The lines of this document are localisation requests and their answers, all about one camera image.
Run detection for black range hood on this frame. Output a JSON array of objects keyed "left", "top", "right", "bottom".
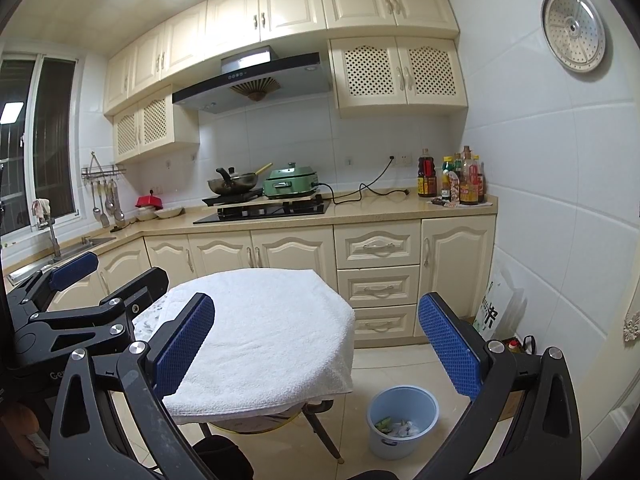
[{"left": 171, "top": 46, "right": 333, "bottom": 115}]

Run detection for black gas stove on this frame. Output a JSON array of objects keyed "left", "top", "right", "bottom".
[{"left": 193, "top": 199, "right": 332, "bottom": 225}]

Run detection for metal sink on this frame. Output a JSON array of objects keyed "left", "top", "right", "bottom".
[{"left": 7, "top": 236, "right": 117, "bottom": 282}]

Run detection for green electric pot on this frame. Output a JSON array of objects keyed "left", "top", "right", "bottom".
[{"left": 263, "top": 162, "right": 321, "bottom": 199}]

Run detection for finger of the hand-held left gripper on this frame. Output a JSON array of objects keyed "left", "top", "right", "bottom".
[
  {"left": 4, "top": 251, "right": 99, "bottom": 333},
  {"left": 29, "top": 266, "right": 170, "bottom": 357}
]

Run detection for metal faucet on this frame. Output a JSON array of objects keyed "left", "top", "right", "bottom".
[{"left": 32, "top": 210, "right": 62, "bottom": 262}]

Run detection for cream lower cabinets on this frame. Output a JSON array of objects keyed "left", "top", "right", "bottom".
[{"left": 45, "top": 212, "right": 498, "bottom": 348}]

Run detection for dark object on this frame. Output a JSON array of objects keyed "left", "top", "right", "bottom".
[{"left": 192, "top": 435, "right": 254, "bottom": 480}]

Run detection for blue plastic trash bin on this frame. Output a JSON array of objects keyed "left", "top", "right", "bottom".
[{"left": 366, "top": 385, "right": 440, "bottom": 461}]

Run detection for white green printed bag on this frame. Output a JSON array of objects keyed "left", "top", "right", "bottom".
[{"left": 477, "top": 265, "right": 526, "bottom": 343}]

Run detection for black power cable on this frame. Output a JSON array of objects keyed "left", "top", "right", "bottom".
[{"left": 315, "top": 159, "right": 396, "bottom": 206}]

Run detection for round metal steamer plate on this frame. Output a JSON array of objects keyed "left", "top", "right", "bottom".
[{"left": 541, "top": 0, "right": 611, "bottom": 75}]

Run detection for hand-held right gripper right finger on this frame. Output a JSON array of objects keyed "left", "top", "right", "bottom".
[{"left": 415, "top": 291, "right": 583, "bottom": 480}]

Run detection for cream cabinets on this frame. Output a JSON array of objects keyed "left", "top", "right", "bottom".
[
  {"left": 102, "top": 0, "right": 468, "bottom": 163},
  {"left": 45, "top": 212, "right": 498, "bottom": 348}
]

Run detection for group of condiment bottles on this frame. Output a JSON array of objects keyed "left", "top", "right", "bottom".
[{"left": 416, "top": 145, "right": 487, "bottom": 207}]

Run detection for wooden board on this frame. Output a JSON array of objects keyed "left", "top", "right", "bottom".
[{"left": 201, "top": 191, "right": 325, "bottom": 211}]

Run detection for window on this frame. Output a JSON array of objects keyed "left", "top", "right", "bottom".
[{"left": 0, "top": 52, "right": 81, "bottom": 241}]

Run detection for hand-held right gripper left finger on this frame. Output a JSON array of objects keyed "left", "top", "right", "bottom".
[{"left": 47, "top": 291, "right": 216, "bottom": 480}]

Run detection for cream upper cabinets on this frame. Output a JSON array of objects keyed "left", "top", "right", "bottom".
[{"left": 102, "top": 0, "right": 468, "bottom": 163}]

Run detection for round table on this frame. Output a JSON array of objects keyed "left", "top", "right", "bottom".
[{"left": 132, "top": 290, "right": 346, "bottom": 466}]

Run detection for black induction cooker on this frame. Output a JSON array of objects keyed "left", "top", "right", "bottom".
[{"left": 206, "top": 187, "right": 265, "bottom": 202}]

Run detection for metal wok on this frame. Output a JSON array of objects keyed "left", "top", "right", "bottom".
[{"left": 207, "top": 162, "right": 274, "bottom": 196}]

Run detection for metal wall utensil rack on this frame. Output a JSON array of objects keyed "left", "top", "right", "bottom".
[{"left": 81, "top": 151, "right": 127, "bottom": 181}]

